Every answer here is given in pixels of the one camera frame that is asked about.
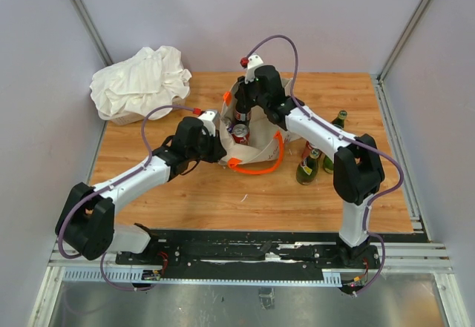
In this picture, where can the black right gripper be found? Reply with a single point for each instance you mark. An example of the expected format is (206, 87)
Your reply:
(248, 104)

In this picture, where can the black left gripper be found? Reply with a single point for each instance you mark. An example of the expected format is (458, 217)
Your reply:
(217, 150)

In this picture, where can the glass cola bottle red cap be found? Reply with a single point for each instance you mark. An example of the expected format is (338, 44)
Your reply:
(243, 111)

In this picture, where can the purple soda can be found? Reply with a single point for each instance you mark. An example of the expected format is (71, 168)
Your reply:
(228, 124)

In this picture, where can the red soda can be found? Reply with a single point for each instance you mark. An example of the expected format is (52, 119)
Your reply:
(240, 134)
(307, 150)

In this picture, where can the white canvas tote bag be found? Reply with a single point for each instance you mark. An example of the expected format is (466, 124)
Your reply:
(262, 146)

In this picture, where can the green glass bottle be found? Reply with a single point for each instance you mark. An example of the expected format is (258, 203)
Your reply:
(308, 168)
(327, 165)
(339, 121)

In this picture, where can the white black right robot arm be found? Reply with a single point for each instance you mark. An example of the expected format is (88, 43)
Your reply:
(358, 171)

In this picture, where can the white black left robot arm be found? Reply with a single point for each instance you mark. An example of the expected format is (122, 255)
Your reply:
(86, 224)

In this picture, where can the crumpled white cloth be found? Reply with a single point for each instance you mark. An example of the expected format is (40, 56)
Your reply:
(149, 79)

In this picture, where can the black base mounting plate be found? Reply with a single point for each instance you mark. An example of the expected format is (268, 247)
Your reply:
(185, 248)

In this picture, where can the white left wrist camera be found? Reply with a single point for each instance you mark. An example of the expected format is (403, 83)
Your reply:
(211, 121)

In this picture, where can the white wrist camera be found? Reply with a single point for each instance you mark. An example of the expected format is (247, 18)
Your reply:
(251, 63)
(211, 121)

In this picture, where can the orange bag handle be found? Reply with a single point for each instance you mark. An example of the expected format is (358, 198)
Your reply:
(234, 163)

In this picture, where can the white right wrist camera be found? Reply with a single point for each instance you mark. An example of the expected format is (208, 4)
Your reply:
(251, 63)

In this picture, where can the aluminium frame post right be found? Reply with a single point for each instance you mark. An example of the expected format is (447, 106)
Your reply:
(404, 38)

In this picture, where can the aluminium frame post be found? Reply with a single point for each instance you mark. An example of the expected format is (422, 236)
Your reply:
(90, 27)
(404, 38)

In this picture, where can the grey slotted cable duct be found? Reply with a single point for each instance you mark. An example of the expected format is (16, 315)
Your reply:
(234, 274)

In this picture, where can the aluminium frame post left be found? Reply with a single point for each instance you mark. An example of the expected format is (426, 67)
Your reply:
(90, 27)

